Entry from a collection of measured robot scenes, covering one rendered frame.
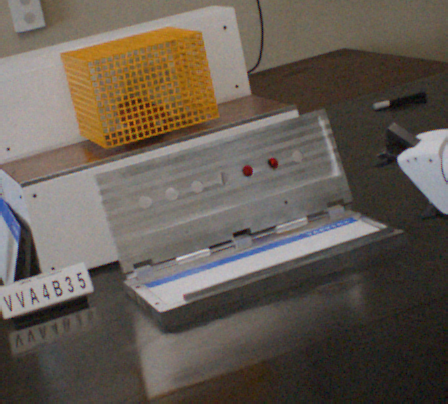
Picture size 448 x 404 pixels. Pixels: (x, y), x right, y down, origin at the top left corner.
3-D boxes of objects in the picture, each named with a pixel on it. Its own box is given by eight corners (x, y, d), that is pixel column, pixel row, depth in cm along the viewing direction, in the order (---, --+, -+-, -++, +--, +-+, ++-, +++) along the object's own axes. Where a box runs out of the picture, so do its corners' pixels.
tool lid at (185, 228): (94, 174, 204) (92, 175, 206) (127, 281, 204) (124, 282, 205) (325, 108, 217) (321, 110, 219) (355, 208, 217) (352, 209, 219)
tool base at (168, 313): (163, 325, 188) (158, 304, 187) (125, 292, 207) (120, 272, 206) (407, 244, 202) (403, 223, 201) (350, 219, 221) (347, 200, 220)
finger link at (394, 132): (447, 162, 145) (426, 171, 151) (403, 116, 145) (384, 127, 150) (441, 169, 145) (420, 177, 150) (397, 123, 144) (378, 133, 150)
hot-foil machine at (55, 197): (45, 288, 218) (-7, 85, 209) (2, 240, 255) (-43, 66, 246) (405, 175, 241) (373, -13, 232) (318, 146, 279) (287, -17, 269)
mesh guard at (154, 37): (106, 149, 221) (85, 61, 217) (78, 134, 240) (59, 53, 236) (219, 117, 228) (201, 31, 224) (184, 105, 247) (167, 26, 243)
